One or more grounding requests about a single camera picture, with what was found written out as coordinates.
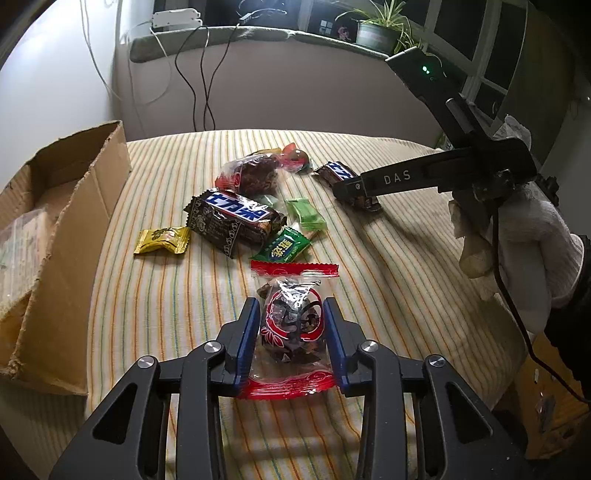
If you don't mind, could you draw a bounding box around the clear bag of brown snacks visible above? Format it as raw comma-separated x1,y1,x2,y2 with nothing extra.
215,154,289,195

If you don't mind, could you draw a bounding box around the white window frame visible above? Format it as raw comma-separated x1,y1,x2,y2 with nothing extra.
416,0,529,116

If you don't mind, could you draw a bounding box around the large dark chocolate bag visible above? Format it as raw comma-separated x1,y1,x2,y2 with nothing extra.
185,188,288,259

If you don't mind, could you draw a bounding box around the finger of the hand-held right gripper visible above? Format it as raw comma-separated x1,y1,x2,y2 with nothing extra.
332,174,371,205

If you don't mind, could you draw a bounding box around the red-edged clear snack packet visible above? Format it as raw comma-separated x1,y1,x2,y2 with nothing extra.
249,259,340,400

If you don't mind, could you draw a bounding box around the clear plastic bag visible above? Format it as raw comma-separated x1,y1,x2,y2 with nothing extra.
0,208,61,319

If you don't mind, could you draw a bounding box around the small chocolate bar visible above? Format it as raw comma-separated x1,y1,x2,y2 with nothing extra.
314,161,384,214

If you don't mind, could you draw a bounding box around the grey-green sill cushion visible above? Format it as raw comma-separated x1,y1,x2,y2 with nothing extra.
129,25,393,64

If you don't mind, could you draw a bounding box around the yellow candy packet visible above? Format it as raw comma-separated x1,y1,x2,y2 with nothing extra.
134,226,192,256

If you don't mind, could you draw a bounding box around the yellow cardboard box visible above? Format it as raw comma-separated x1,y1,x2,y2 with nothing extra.
512,332,591,462

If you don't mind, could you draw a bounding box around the white power strip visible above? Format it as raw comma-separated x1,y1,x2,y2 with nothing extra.
151,7,203,32

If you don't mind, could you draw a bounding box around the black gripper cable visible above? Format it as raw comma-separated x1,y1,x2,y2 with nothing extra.
489,198,591,403

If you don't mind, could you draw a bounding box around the person's right forearm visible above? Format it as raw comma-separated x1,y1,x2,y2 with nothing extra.
542,235,591,398

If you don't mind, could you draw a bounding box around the person's right hand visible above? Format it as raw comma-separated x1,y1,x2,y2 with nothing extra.
450,115,585,333

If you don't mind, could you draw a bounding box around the light green candy packet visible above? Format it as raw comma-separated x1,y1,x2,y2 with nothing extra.
285,197,328,232

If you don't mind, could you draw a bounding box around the red braised egg packet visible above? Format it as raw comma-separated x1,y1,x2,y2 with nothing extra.
279,144,314,174

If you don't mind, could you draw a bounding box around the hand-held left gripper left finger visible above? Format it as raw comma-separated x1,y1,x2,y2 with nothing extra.
48,298,262,480

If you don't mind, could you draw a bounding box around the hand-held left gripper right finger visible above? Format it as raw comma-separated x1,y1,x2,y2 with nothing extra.
323,298,532,480

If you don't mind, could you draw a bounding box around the potted spider plant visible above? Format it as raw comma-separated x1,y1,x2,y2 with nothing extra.
335,0,428,54

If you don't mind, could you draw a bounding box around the white cable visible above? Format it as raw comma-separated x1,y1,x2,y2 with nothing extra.
117,21,174,139

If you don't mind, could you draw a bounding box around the dark green candy packet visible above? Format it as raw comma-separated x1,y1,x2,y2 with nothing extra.
249,228,315,265

